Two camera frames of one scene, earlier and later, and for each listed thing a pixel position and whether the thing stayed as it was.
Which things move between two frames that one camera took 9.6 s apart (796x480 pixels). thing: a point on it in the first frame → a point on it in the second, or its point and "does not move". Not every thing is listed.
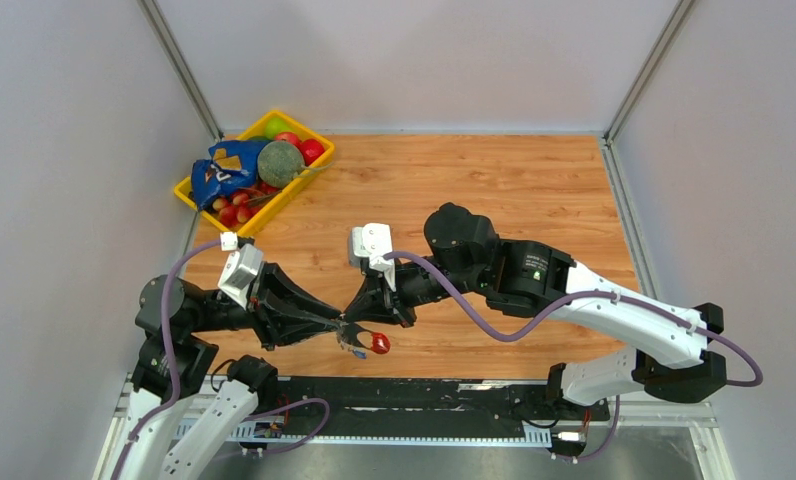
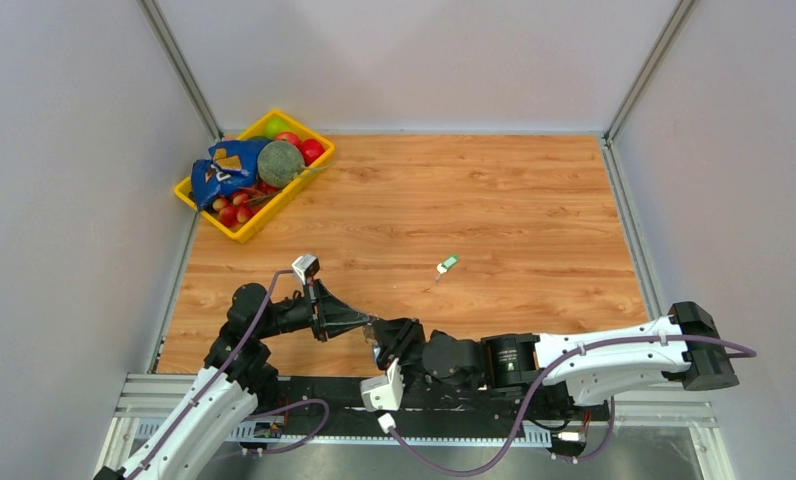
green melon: [280, 163] does not move
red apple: [288, 137] does not move
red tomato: [311, 150] does not move
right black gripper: [370, 304] → [396, 338]
